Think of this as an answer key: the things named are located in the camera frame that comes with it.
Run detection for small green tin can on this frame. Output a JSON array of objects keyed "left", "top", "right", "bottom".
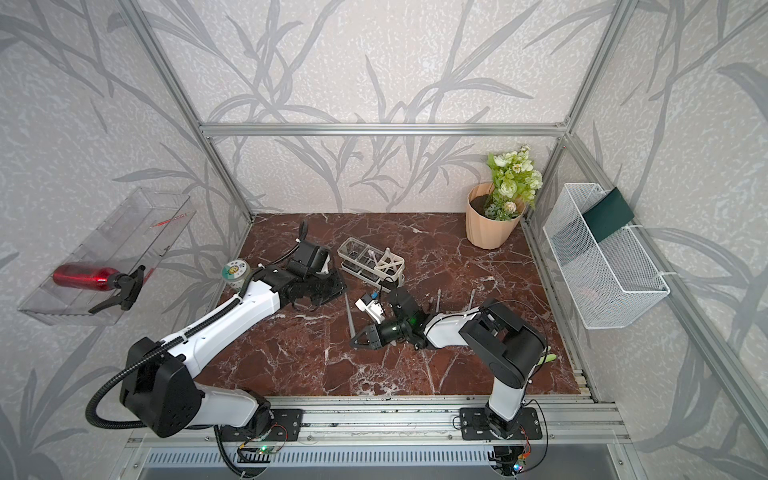
[{"left": 221, "top": 259, "right": 252, "bottom": 290}]

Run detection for green toy garden fork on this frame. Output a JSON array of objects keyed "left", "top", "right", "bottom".
[{"left": 539, "top": 354, "right": 558, "bottom": 365}]

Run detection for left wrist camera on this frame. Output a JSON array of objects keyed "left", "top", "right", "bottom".
[{"left": 286, "top": 241, "right": 329, "bottom": 279}]

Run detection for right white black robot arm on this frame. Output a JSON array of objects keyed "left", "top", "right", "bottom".
[{"left": 350, "top": 287, "right": 549, "bottom": 428}]

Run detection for aluminium mounting rail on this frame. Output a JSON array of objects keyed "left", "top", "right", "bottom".
[{"left": 125, "top": 394, "right": 628, "bottom": 449}]

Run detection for red spray bottle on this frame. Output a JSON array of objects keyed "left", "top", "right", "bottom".
[{"left": 52, "top": 263, "right": 146, "bottom": 315}]

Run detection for aluminium frame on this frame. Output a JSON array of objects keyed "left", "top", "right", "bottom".
[{"left": 119, "top": 1, "right": 767, "bottom": 447}]

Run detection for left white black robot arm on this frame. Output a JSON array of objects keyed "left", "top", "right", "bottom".
[{"left": 85, "top": 247, "right": 346, "bottom": 438}]

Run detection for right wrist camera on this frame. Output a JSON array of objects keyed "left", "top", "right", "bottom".
[{"left": 355, "top": 292, "right": 385, "bottom": 324}]

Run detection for green white artificial flowers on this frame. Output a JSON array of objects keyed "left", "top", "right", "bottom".
[{"left": 483, "top": 144, "right": 543, "bottom": 221}]

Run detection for white wire mesh basket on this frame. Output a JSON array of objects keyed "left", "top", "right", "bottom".
[{"left": 543, "top": 183, "right": 670, "bottom": 330}]

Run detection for dark grey toothbrush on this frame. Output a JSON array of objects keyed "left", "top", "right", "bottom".
[{"left": 344, "top": 292, "right": 356, "bottom": 339}]

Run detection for beige ribbed flower pot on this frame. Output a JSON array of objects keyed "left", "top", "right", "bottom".
[{"left": 465, "top": 183, "right": 525, "bottom": 250}]

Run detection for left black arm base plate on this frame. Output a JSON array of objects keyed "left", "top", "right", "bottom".
[{"left": 220, "top": 409, "right": 304, "bottom": 443}]

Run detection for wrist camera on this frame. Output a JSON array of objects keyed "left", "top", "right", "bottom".
[
  {"left": 286, "top": 241, "right": 329, "bottom": 279},
  {"left": 355, "top": 292, "right": 385, "bottom": 324}
]

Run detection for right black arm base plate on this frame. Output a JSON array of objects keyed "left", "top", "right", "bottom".
[{"left": 459, "top": 407, "right": 544, "bottom": 441}]

